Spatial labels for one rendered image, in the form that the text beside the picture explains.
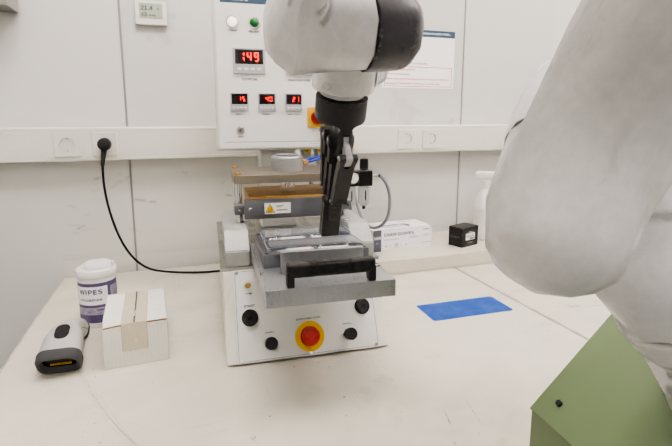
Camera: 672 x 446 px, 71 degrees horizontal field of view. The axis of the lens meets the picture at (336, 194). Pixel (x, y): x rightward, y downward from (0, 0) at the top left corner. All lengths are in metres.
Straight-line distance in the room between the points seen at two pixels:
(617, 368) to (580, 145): 0.43
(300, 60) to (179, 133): 1.08
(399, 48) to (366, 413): 0.59
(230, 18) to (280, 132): 0.31
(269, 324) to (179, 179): 0.75
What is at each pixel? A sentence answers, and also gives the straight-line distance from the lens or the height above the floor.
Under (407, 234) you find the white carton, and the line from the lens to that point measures 1.63.
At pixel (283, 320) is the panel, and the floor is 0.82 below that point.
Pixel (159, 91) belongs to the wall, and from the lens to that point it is 1.62.
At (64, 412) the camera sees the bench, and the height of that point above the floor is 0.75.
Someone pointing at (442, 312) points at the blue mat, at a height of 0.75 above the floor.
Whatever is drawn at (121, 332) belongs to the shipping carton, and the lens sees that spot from 1.05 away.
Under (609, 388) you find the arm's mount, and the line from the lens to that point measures 0.72.
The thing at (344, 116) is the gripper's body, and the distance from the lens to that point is 0.66.
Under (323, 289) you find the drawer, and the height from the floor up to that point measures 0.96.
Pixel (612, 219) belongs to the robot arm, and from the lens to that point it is 0.35.
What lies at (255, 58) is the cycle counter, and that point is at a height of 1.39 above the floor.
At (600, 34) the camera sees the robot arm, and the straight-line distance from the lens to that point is 0.34.
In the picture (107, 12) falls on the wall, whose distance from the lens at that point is 1.65.
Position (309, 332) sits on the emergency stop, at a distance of 1.02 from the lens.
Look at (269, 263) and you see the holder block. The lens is 0.87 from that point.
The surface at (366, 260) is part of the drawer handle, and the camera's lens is 0.79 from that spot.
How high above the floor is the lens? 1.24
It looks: 9 degrees down
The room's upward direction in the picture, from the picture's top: straight up
